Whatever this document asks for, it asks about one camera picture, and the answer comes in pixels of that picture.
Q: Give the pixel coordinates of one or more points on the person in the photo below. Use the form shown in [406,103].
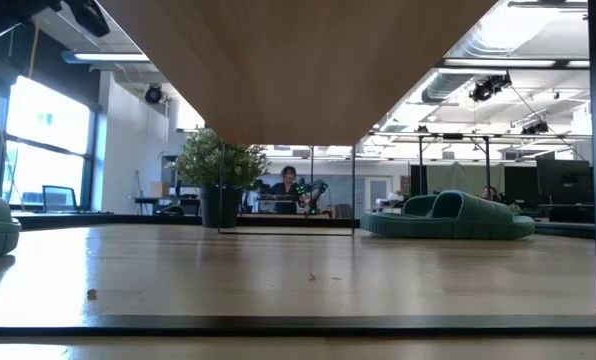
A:
[489,194]
[285,192]

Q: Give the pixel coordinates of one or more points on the black computer case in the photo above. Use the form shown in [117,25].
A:
[344,211]

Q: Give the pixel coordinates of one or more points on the potted plant white flowers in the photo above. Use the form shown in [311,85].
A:
[213,160]

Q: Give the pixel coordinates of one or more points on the brown crumb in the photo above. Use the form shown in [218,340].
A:
[92,294]

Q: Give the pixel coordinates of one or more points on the laptop computer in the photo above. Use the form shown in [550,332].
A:
[58,199]

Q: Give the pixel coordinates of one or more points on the black computer monitor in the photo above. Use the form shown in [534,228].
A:
[565,182]

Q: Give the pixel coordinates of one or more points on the black ceiling camera rig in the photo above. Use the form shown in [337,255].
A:
[488,87]

